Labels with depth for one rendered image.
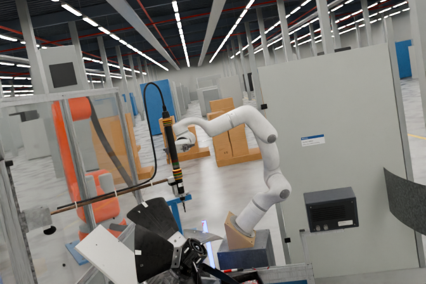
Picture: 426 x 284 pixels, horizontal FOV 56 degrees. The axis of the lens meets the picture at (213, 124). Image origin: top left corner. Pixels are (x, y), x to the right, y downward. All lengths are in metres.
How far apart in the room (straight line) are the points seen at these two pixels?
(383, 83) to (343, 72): 0.34
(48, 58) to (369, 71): 3.88
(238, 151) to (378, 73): 6.18
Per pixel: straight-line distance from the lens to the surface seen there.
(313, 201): 2.24
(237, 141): 9.45
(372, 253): 4.06
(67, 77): 5.65
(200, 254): 1.88
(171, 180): 1.90
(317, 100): 3.64
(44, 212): 1.79
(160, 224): 1.99
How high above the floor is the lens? 1.94
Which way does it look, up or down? 6 degrees down
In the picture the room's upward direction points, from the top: 11 degrees counter-clockwise
